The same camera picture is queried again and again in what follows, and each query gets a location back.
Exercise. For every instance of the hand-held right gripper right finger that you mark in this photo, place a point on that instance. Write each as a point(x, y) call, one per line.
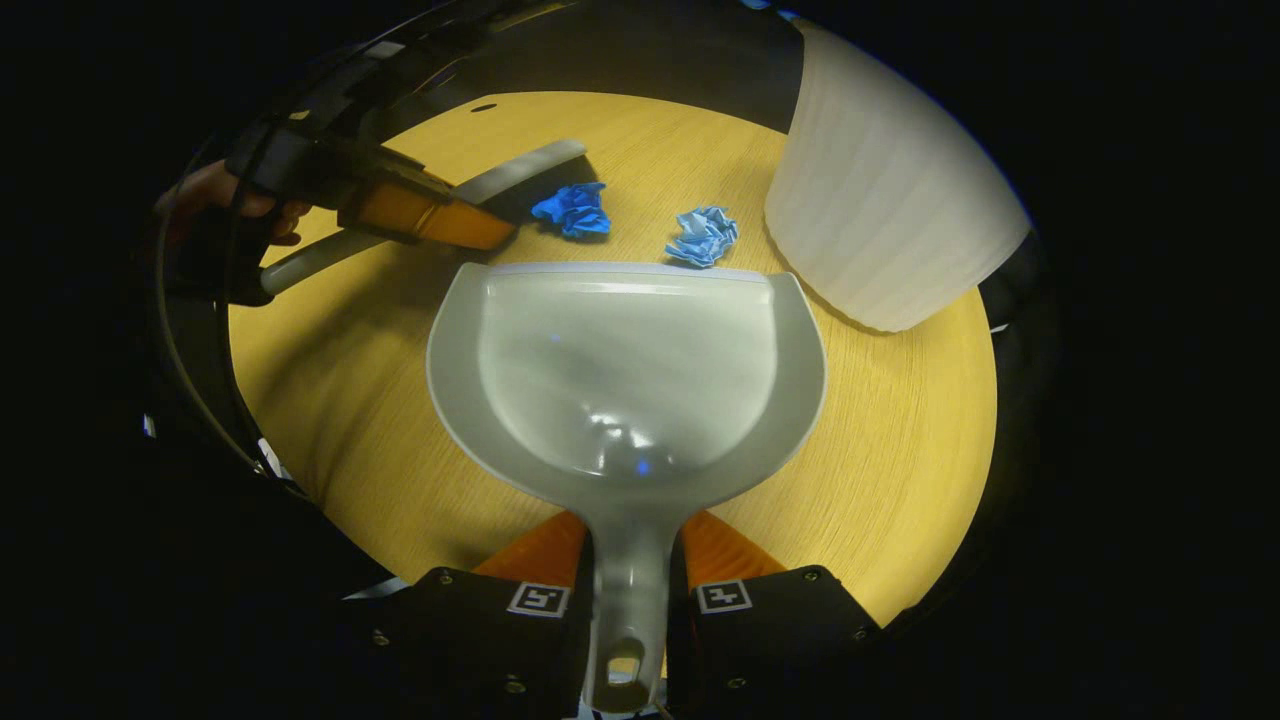
point(770, 640)

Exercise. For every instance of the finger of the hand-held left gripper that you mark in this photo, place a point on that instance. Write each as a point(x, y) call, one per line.
point(430, 218)
point(400, 172)

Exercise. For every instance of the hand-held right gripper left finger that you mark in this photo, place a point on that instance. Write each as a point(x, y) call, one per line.
point(480, 640)

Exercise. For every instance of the small white broom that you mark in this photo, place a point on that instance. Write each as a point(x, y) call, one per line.
point(530, 165)

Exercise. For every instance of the dark blue paper ball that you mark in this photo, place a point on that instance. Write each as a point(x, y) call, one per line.
point(575, 210)

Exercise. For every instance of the white dustpan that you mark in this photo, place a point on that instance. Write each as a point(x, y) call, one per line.
point(620, 370)

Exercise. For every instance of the light blue paper ball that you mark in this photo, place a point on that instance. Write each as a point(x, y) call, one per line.
point(703, 235)

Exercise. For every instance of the white garbage bin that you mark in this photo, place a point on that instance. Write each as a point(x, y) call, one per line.
point(880, 200)

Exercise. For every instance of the black backdrop cloth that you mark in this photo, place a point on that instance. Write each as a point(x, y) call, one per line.
point(650, 60)

